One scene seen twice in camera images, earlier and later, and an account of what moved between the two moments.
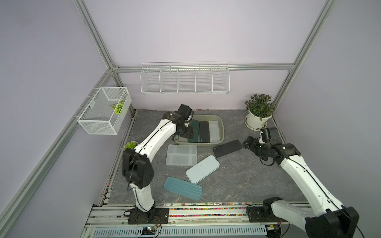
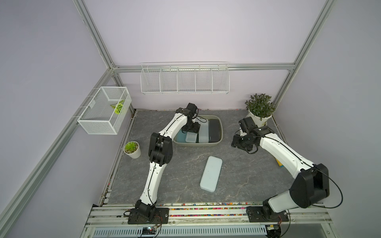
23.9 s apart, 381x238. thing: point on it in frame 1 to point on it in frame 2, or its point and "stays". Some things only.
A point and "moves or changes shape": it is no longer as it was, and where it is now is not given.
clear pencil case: x=181 y=159 to x=203 y=134
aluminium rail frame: x=230 y=222 stays
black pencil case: x=227 y=148 to x=214 y=131
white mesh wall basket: x=105 y=113 stays
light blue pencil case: x=202 y=169 to x=210 y=176
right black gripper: x=252 y=146 to x=235 y=141
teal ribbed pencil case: x=183 y=187 moves or changes shape
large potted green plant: x=260 y=109 stays
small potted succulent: x=131 y=145 stays
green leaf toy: x=118 y=106 stays
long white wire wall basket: x=185 y=78 stays
